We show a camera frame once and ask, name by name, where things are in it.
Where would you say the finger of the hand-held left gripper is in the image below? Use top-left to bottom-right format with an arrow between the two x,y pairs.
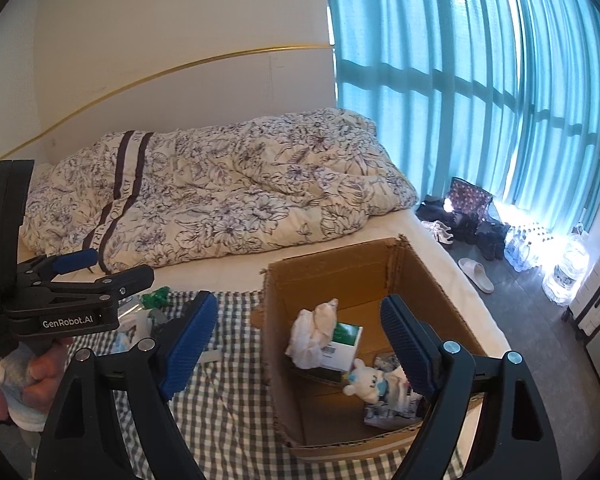
44,265 -> 155,306
16,248 -> 99,287

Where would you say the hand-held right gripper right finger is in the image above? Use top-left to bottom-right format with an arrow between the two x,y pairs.
380,295 -> 563,480

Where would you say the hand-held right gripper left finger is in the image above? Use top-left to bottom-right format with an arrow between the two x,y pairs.
39,290 -> 219,480

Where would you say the green sachet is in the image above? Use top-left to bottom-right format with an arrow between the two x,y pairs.
140,286 -> 173,311

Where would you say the white plush toy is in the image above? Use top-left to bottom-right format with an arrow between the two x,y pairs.
342,357 -> 391,403

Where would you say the green white carton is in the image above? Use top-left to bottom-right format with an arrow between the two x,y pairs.
320,322 -> 364,383

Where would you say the white plastic bag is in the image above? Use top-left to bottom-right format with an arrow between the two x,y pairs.
285,298 -> 340,371

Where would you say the cardboard box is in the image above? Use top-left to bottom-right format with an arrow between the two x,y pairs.
250,234 -> 486,461

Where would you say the person's left hand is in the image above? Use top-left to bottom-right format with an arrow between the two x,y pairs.
0,336 -> 76,423

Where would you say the clear plastic packet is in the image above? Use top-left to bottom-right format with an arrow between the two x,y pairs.
115,307 -> 156,358

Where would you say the white bed mattress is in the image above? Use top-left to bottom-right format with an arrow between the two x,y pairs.
17,208 -> 512,358

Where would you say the grey white checked cloth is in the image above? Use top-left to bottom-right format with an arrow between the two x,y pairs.
30,287 -> 476,480

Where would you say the white slipper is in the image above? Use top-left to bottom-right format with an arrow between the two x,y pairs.
457,257 -> 496,295

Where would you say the light blue white cloth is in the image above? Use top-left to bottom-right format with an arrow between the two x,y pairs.
0,350 -> 48,432

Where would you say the white shoes pair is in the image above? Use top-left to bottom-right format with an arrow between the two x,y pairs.
420,219 -> 456,247

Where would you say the black boot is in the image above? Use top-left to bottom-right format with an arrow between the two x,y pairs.
452,210 -> 481,246
475,220 -> 511,261

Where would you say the floral duvet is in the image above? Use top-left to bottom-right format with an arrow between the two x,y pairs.
19,106 -> 420,273

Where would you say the black shoe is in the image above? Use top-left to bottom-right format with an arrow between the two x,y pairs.
415,195 -> 451,221

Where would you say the pack of water bottles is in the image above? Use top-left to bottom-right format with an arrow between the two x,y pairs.
504,224 -> 551,273

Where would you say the floral bag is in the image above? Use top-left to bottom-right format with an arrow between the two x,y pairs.
445,176 -> 496,221

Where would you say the large clear water jug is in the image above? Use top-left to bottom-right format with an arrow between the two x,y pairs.
542,232 -> 592,307

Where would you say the blue curtain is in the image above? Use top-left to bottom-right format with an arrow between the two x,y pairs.
322,0 -> 600,221

